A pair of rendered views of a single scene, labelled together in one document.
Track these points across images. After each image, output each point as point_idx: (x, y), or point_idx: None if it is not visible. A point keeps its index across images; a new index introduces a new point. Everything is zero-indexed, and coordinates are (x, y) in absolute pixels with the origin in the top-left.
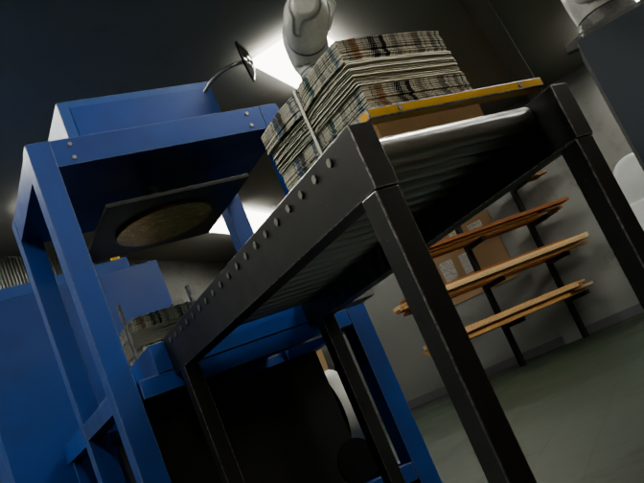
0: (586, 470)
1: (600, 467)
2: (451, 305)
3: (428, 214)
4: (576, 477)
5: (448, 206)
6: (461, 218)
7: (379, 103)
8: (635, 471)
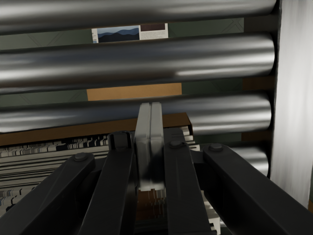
0: (238, 18)
1: (239, 31)
2: None
3: (256, 81)
4: (224, 22)
5: (250, 134)
6: (241, 138)
7: None
8: (218, 80)
